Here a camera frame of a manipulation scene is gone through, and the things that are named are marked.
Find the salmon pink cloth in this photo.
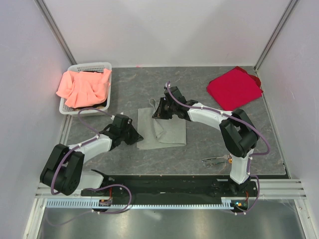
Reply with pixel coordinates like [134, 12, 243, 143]
[56, 68, 112, 108]

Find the left aluminium frame post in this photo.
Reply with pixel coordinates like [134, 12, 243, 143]
[34, 0, 77, 65]

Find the aluminium frame post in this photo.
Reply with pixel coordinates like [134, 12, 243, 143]
[254, 0, 299, 73]
[34, 0, 77, 65]

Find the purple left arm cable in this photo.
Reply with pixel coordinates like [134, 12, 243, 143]
[50, 108, 118, 195]

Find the right aluminium frame post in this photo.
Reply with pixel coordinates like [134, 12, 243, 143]
[254, 0, 299, 73]

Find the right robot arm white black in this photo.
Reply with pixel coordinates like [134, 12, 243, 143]
[152, 86, 259, 196]

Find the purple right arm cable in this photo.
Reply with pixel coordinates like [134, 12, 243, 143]
[165, 81, 272, 180]

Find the silver spoon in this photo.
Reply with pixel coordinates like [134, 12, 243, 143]
[205, 161, 227, 167]

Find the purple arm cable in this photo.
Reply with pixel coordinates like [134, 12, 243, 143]
[50, 108, 118, 195]
[165, 81, 272, 180]

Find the white plastic basket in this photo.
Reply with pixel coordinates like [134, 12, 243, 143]
[59, 61, 113, 117]

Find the grey cloth napkin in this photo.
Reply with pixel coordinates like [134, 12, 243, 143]
[137, 98, 187, 150]

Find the red folded napkin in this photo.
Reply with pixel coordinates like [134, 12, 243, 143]
[206, 66, 263, 111]

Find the white slotted cable duct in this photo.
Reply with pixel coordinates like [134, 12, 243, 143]
[45, 198, 239, 210]

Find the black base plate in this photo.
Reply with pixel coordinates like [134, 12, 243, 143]
[93, 175, 258, 198]

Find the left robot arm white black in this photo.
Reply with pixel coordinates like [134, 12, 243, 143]
[40, 114, 144, 196]

